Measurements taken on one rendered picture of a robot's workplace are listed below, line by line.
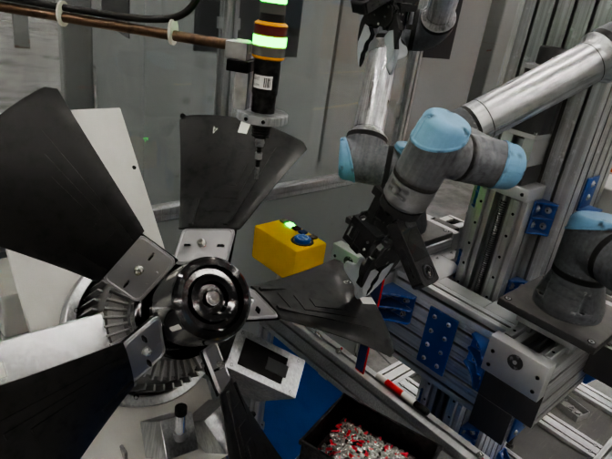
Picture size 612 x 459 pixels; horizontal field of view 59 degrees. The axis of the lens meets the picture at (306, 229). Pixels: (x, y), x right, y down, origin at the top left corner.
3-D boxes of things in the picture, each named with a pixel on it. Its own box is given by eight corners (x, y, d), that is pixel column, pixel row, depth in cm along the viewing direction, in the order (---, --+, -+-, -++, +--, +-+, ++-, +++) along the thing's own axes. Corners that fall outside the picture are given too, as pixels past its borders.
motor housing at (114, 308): (95, 417, 87) (121, 415, 77) (55, 281, 89) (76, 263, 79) (216, 367, 102) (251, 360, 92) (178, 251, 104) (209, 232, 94)
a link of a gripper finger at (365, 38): (373, 66, 129) (391, 31, 123) (356, 66, 125) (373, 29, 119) (365, 59, 130) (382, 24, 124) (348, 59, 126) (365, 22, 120)
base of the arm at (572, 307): (549, 283, 133) (563, 248, 129) (612, 312, 124) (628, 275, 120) (520, 300, 124) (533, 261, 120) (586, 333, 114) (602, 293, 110)
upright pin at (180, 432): (170, 435, 85) (171, 404, 83) (182, 430, 87) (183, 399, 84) (177, 444, 84) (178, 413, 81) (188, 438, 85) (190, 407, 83)
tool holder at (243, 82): (214, 117, 72) (219, 40, 68) (232, 108, 78) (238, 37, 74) (279, 129, 70) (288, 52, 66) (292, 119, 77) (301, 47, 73)
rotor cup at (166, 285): (132, 365, 78) (168, 355, 68) (127, 267, 81) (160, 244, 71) (221, 356, 86) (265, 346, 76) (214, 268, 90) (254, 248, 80)
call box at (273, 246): (250, 261, 138) (254, 224, 134) (280, 252, 145) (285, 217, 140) (290, 290, 128) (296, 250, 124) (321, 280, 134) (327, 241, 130)
